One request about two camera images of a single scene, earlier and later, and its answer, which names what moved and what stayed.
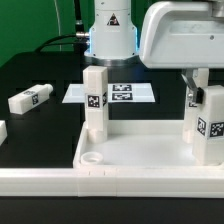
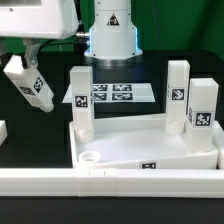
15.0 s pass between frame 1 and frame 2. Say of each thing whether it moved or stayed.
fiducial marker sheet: stayed
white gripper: moved
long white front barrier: stayed
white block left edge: stayed
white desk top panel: moved
